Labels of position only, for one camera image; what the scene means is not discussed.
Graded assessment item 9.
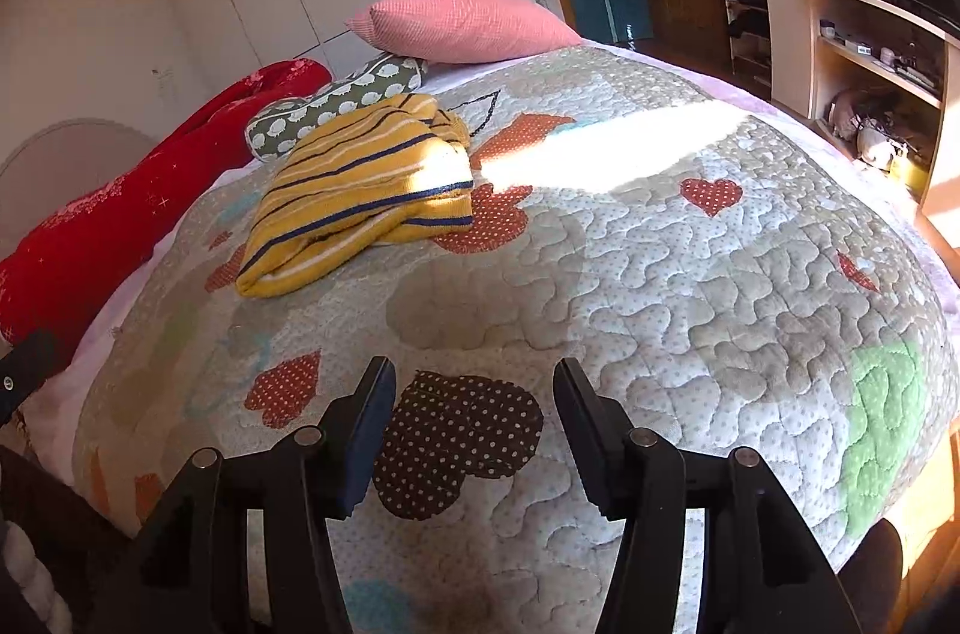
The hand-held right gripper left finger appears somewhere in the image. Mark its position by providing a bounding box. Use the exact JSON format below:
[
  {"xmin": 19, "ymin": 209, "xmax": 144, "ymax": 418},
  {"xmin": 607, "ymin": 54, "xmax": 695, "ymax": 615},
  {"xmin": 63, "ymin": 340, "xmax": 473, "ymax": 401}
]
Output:
[{"xmin": 90, "ymin": 356, "xmax": 397, "ymax": 634}]

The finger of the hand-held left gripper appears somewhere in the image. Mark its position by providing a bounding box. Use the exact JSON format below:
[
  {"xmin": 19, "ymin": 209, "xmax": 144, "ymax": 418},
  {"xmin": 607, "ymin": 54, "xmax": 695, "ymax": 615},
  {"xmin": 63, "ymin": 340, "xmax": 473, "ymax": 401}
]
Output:
[{"xmin": 0, "ymin": 329, "xmax": 62, "ymax": 426}]

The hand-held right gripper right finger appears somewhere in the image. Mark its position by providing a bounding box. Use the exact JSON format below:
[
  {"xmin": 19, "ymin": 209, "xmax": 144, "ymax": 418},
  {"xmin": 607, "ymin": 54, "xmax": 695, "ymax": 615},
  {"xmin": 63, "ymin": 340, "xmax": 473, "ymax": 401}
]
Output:
[{"xmin": 553, "ymin": 356, "xmax": 863, "ymax": 634}]

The yellow striped knit sweater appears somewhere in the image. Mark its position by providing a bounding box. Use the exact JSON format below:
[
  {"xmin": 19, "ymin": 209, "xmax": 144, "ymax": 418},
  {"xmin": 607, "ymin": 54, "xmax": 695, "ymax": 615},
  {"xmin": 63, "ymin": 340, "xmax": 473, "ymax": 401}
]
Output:
[{"xmin": 235, "ymin": 94, "xmax": 476, "ymax": 299}]

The quilted heart patchwork bedspread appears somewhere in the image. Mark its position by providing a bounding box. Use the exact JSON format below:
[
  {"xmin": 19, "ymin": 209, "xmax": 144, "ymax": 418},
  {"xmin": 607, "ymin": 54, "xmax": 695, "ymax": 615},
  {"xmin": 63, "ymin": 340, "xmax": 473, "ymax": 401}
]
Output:
[{"xmin": 71, "ymin": 41, "xmax": 955, "ymax": 634}]

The red snowflake blanket roll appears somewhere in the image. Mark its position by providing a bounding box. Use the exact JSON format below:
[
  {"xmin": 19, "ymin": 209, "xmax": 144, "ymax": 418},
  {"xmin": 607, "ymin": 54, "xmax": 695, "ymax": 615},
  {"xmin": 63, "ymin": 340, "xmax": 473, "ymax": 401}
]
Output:
[{"xmin": 0, "ymin": 58, "xmax": 333, "ymax": 365}]

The white round headboard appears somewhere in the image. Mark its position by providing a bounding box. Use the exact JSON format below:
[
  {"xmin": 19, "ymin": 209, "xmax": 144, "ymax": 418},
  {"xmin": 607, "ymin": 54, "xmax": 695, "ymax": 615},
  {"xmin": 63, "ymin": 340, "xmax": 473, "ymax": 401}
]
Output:
[{"xmin": 0, "ymin": 116, "xmax": 158, "ymax": 264}]

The green white patterned pillow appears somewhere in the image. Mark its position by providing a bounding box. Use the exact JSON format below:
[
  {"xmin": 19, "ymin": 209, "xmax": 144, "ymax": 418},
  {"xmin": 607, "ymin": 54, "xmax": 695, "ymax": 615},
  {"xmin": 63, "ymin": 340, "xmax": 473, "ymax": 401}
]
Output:
[{"xmin": 245, "ymin": 53, "xmax": 428, "ymax": 164}]

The pink pillow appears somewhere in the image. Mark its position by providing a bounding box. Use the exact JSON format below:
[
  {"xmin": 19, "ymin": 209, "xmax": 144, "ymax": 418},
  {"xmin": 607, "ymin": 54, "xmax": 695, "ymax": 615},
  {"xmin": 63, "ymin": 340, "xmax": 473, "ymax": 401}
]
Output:
[{"xmin": 345, "ymin": 0, "xmax": 584, "ymax": 65}]

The light wooden shelf unit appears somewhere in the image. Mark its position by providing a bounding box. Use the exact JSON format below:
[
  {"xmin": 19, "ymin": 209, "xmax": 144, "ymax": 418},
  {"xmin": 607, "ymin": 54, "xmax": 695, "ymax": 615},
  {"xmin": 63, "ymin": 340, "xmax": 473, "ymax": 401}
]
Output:
[{"xmin": 756, "ymin": 0, "xmax": 960, "ymax": 230}]

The white braided cord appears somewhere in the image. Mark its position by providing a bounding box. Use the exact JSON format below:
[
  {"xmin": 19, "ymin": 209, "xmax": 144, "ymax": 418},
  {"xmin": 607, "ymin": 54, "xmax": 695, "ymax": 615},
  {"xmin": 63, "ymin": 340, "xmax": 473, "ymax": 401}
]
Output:
[{"xmin": 0, "ymin": 529, "xmax": 76, "ymax": 634}]

